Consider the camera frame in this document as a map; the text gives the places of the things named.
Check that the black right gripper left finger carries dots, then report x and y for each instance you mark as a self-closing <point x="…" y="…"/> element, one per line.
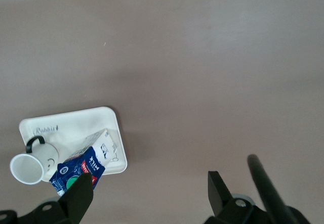
<point x="78" y="198"/>

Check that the cream rabbit print tray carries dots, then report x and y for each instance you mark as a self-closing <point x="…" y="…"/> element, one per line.
<point x="71" y="125"/>

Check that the blue and white milk carton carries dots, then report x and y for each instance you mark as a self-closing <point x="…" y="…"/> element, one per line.
<point x="98" y="145"/>

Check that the brown table cover mat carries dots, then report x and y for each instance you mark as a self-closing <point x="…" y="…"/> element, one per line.
<point x="202" y="57"/>

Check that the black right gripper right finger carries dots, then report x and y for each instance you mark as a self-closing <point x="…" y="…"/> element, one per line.
<point x="222" y="203"/>

